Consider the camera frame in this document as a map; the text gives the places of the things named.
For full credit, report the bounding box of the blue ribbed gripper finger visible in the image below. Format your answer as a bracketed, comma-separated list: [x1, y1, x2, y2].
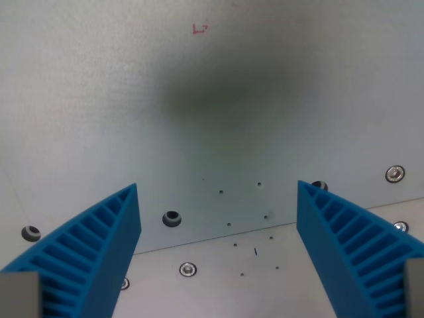
[296, 180, 424, 318]
[0, 182, 142, 318]

